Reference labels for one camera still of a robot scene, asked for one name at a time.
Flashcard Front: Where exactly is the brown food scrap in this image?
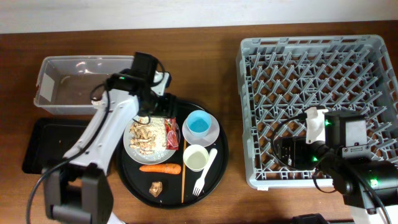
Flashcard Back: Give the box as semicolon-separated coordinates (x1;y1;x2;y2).
149;182;163;197

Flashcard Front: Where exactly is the pink saucer bowl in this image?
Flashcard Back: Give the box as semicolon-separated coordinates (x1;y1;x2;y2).
182;115;220;147

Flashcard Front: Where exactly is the black round tray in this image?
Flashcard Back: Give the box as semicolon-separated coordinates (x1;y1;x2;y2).
116;98;230;209

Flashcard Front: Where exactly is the clear plastic bin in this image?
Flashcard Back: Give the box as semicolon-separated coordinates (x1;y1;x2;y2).
34;55;133;115

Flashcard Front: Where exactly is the white plastic fork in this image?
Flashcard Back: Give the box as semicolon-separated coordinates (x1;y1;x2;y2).
193;148;218;197

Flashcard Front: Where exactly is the wooden chopstick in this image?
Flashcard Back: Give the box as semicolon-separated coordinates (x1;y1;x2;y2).
181;139;187;204

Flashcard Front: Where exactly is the cream cup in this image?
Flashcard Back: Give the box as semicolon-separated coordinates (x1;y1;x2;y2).
183;144;209;172

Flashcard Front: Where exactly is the red snack wrapper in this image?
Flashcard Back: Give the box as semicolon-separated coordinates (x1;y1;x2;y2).
165;118;179;151

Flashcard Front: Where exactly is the black rectangular bin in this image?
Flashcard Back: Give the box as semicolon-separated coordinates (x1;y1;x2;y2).
22;118;89;174

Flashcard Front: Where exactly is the grey plate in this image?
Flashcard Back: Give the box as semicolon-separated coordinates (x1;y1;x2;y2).
123;116;180;165

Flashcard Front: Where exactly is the blue cup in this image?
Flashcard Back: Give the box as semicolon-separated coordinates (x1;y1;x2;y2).
187;110;212;138

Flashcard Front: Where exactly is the orange carrot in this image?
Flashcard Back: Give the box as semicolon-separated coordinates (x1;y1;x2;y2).
139;164;182;175

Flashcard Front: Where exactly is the pile of white rice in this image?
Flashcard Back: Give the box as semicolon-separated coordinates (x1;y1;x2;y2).
143;118;167;154

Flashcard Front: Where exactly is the grey dishwasher rack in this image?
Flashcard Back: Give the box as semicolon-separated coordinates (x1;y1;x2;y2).
236;35;397;190

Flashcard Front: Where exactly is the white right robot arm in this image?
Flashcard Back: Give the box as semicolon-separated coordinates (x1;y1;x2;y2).
270;106;397;223

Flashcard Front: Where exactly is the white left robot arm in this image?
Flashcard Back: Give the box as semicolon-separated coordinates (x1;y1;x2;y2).
37;52;175;224

